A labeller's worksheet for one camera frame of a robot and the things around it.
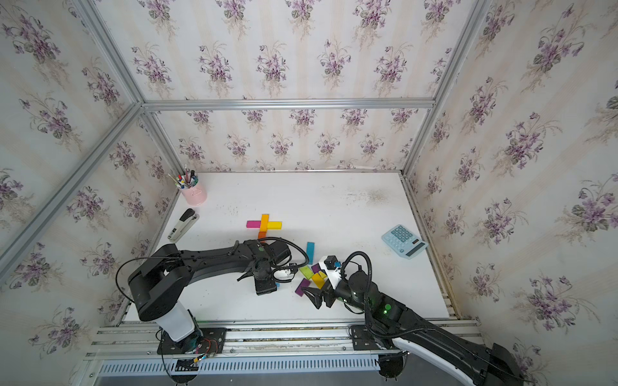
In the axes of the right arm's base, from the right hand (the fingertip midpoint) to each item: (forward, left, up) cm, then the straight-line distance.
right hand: (315, 279), depth 74 cm
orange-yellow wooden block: (+28, +22, -11) cm, 37 cm away
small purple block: (+8, 0, -11) cm, 14 cm away
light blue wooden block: (-1, +12, -2) cm, 12 cm away
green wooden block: (+6, +3, -10) cm, 12 cm away
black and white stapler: (+24, +55, -9) cm, 61 cm away
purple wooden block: (+2, +4, -11) cm, 12 cm away
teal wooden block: (+16, +2, -11) cm, 19 cm away
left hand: (+3, +17, -12) cm, 21 cm away
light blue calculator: (+18, -36, -10) cm, 41 cm away
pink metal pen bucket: (+37, +52, -4) cm, 64 cm away
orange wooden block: (+21, +22, -11) cm, 33 cm away
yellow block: (+28, +18, -14) cm, 36 cm away
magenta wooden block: (+27, +27, -11) cm, 40 cm away
